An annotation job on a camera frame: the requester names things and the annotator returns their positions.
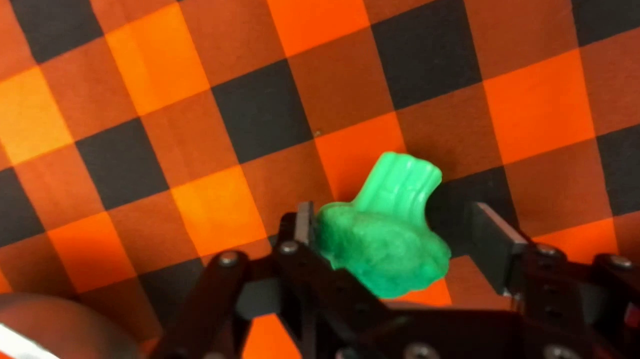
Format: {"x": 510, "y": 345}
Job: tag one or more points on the orange black checked tablecloth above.
{"x": 267, "y": 111}

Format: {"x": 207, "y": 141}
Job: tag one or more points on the green toy vegetable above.
{"x": 383, "y": 241}

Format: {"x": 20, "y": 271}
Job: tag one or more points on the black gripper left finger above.
{"x": 306, "y": 285}

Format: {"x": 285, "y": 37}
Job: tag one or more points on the empty red bowl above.
{"x": 60, "y": 325}

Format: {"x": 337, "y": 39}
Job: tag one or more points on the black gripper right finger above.
{"x": 553, "y": 285}

